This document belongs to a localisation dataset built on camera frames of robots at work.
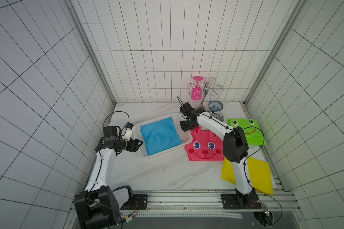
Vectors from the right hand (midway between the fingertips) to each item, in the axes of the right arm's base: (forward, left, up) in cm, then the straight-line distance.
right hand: (180, 128), depth 95 cm
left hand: (-16, +26, +5) cm, 31 cm away
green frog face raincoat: (+2, -53, -8) cm, 53 cm away
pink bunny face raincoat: (-10, -17, -6) cm, 21 cm away
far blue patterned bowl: (+27, -28, -5) cm, 39 cm away
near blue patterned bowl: (+16, -29, -4) cm, 33 cm away
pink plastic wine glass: (+30, -12, +4) cm, 33 cm away
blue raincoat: (-7, +14, -1) cm, 15 cm away
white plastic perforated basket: (-7, -4, +1) cm, 8 cm away
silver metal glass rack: (+19, -16, +22) cm, 33 cm away
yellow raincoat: (-24, -49, -8) cm, 55 cm away
